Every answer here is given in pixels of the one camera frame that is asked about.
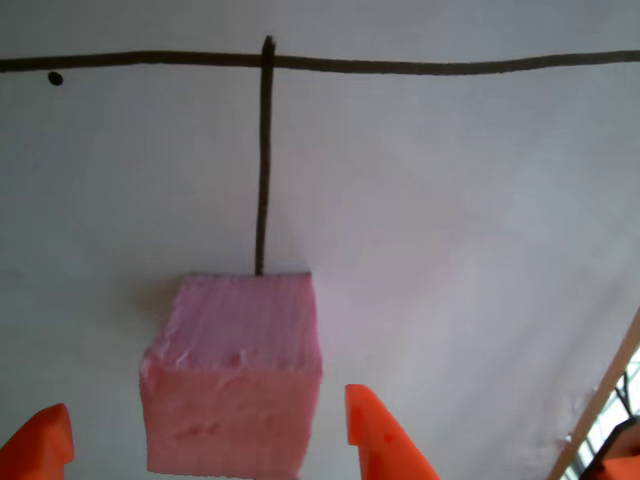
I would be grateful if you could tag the pink foam cube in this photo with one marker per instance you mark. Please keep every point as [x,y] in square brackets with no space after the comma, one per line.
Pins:
[230,380]

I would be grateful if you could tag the wooden board edge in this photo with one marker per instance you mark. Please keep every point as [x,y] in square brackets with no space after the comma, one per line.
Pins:
[590,400]

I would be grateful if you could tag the white paper sheet with lines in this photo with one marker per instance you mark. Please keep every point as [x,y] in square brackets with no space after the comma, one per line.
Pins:
[425,200]

